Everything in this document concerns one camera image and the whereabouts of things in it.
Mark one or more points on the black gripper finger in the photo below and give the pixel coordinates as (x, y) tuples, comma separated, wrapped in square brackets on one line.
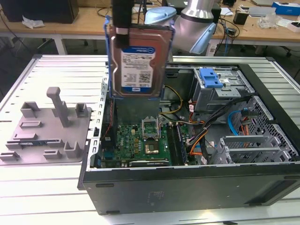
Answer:
[(123, 39)]

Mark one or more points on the hard disk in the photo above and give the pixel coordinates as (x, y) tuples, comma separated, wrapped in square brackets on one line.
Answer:
[(138, 70)]

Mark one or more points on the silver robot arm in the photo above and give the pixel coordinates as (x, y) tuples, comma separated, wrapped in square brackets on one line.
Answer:
[(194, 14)]

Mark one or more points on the grey metal disk bay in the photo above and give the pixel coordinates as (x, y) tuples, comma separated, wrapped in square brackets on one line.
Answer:
[(243, 140)]

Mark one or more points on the wooden desk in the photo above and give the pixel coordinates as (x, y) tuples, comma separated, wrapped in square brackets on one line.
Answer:
[(257, 32), (70, 28)]

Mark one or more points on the large black box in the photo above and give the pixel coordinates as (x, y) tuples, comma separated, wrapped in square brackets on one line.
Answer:
[(39, 10)]

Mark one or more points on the crumpled clear plastic bag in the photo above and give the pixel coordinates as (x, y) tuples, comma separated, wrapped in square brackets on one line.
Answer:
[(32, 22)]

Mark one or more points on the blue plastic drive latch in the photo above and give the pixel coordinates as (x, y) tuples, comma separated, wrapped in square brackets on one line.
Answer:
[(209, 77)]

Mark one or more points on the thin metal locking lever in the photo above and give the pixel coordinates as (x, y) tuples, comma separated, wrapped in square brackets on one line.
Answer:
[(159, 127)]

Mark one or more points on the green motherboard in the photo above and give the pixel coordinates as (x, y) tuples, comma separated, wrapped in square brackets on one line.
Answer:
[(126, 140)]

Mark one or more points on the grey parts rack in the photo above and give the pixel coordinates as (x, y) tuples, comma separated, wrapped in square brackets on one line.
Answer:
[(77, 131)]

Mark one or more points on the silver drive cage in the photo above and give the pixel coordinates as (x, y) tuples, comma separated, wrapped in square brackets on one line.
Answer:
[(211, 98)]

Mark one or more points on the empty black RAM slot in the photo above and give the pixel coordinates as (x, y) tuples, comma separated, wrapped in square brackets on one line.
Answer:
[(170, 143)]

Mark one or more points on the small black box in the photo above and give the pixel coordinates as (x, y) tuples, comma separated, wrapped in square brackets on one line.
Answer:
[(240, 17)]

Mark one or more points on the installed RAM stick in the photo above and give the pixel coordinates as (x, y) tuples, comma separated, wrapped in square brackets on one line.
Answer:
[(181, 143)]

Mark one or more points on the black graphics card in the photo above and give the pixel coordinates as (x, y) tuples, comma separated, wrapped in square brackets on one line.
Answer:
[(150, 163)]

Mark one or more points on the loose RAM stick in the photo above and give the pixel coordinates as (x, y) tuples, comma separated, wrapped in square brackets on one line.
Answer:
[(32, 143)]

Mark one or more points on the clear plastic packaging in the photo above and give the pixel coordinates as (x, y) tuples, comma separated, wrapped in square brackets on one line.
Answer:
[(269, 20)]

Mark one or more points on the black and silver PC case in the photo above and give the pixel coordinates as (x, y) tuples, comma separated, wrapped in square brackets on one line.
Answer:
[(164, 192)]

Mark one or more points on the blue cardboard box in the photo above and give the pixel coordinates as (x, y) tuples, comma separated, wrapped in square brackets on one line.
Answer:
[(286, 8)]

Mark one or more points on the small white box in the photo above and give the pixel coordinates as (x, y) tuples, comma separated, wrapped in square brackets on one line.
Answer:
[(294, 25)]

